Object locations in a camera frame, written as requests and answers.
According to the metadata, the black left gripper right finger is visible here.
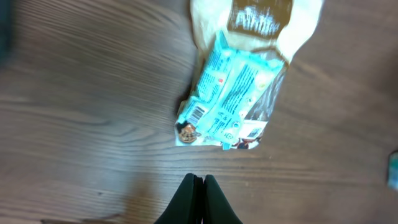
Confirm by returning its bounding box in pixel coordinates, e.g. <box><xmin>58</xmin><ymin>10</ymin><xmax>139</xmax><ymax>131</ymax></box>
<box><xmin>203</xmin><ymin>175</ymin><xmax>243</xmax><ymax>224</ymax></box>

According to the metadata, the teal snack packet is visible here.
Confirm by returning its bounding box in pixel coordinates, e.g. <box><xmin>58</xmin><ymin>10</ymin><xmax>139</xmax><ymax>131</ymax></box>
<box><xmin>175</xmin><ymin>32</ymin><xmax>287</xmax><ymax>151</ymax></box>

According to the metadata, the brown white snack bag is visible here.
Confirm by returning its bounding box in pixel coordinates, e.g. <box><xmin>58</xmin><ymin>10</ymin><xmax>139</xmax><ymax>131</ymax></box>
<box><xmin>174</xmin><ymin>0</ymin><xmax>325</xmax><ymax>150</ymax></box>

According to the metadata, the small teal white carton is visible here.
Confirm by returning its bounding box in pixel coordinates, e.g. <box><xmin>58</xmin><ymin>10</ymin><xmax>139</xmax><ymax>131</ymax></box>
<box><xmin>387</xmin><ymin>151</ymin><xmax>398</xmax><ymax>190</ymax></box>

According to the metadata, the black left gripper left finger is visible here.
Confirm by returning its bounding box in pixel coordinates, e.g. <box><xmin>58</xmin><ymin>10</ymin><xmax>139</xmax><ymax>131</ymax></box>
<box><xmin>155</xmin><ymin>173</ymin><xmax>204</xmax><ymax>224</ymax></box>

